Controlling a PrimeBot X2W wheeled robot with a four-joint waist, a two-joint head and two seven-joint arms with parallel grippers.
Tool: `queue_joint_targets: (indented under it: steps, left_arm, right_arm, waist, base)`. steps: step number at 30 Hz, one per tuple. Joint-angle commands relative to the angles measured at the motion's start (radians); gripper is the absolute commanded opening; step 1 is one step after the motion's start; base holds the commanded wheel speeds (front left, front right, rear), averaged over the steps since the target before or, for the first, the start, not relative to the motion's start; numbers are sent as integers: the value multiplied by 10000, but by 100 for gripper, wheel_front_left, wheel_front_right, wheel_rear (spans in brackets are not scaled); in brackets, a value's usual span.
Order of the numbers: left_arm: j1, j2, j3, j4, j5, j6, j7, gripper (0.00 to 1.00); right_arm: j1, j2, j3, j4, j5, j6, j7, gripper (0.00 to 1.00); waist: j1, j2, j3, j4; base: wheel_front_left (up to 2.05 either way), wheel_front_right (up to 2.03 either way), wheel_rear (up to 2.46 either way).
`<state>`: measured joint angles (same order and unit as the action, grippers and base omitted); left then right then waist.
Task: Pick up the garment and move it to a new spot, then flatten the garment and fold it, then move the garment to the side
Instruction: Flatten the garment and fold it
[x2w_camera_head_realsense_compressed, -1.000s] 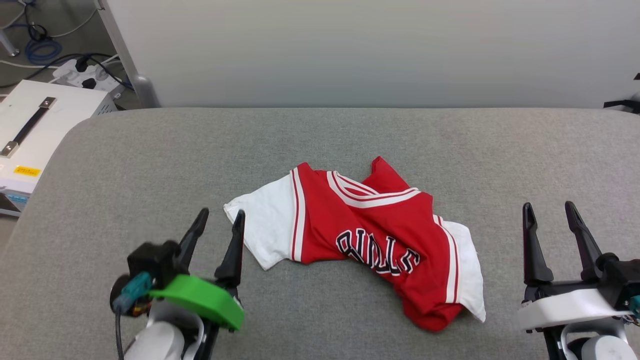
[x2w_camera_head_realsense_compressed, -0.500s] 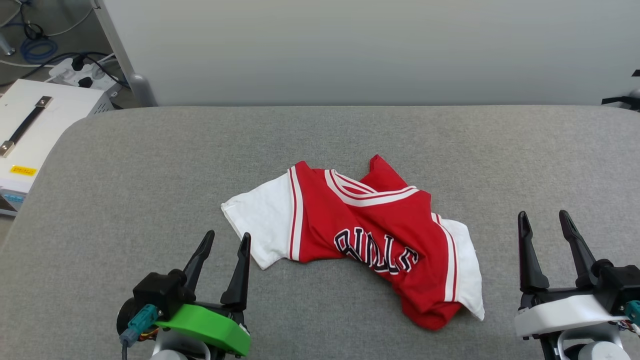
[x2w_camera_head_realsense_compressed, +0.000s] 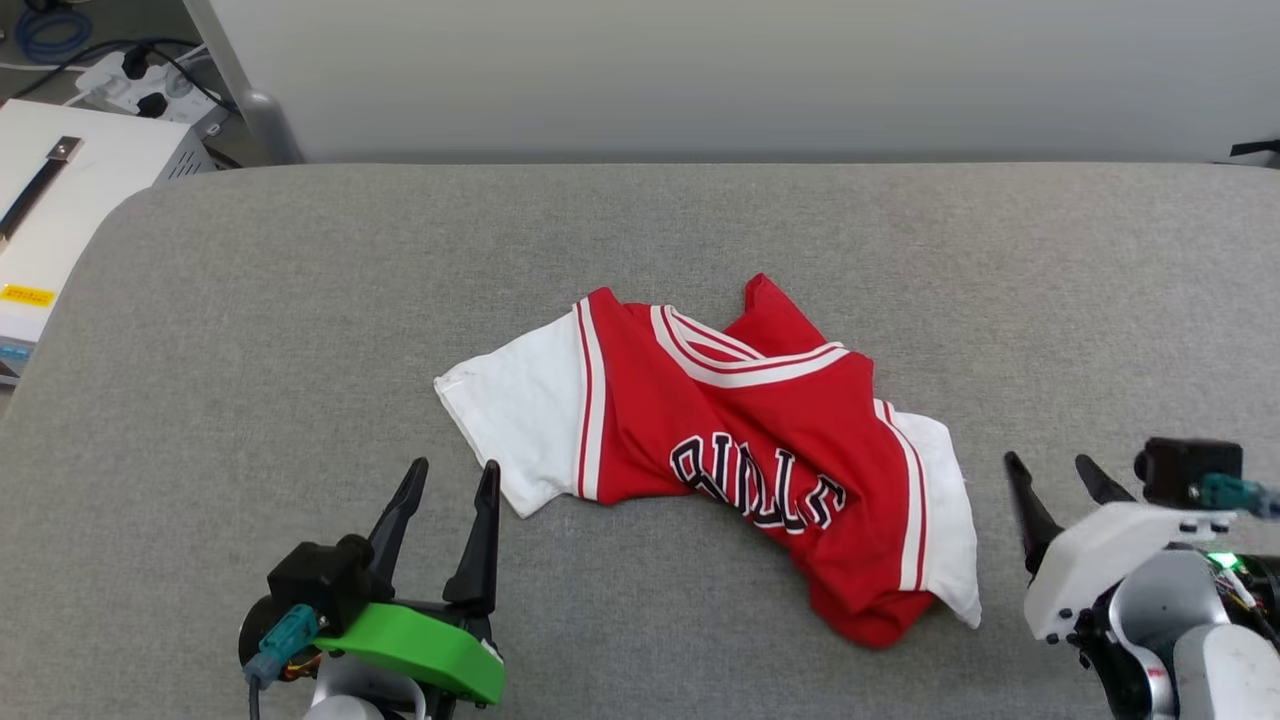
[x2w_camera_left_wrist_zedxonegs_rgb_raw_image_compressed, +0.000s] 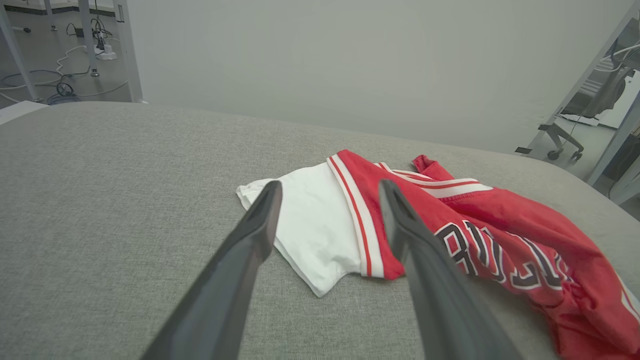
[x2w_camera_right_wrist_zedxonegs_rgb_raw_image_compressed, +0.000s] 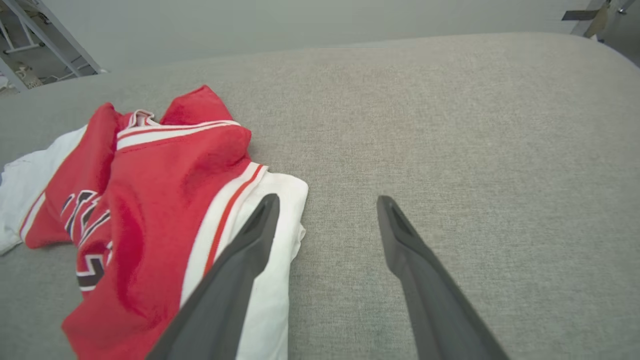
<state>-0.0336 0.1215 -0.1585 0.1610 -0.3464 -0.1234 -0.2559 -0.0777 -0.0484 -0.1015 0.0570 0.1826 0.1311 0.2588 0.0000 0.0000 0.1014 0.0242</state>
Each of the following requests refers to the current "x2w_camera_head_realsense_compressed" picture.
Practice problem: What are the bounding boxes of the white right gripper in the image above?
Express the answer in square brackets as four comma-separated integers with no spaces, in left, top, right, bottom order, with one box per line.
[1004,452,1237,642]

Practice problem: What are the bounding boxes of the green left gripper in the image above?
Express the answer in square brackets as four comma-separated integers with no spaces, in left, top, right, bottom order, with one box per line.
[313,457,508,707]

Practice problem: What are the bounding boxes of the red white basketball jersey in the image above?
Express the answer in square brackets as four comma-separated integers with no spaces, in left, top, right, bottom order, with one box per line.
[434,273,983,649]

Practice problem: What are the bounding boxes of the white equipment box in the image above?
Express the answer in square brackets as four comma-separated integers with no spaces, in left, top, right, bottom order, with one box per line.
[0,98,217,387]

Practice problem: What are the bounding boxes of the white power strip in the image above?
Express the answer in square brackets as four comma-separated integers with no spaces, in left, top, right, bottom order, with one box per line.
[74,45,232,137]

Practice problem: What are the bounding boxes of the grey metal post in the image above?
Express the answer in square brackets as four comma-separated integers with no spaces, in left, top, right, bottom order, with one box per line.
[183,0,305,167]

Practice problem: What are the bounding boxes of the black power cable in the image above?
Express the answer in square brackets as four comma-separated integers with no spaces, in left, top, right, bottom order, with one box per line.
[10,38,243,169]

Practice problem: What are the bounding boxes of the black metal box handle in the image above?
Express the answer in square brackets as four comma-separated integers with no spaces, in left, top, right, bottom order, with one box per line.
[0,136,84,241]

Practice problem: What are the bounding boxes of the blue coiled cable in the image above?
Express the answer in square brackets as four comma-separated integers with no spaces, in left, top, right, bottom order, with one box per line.
[14,0,94,64]

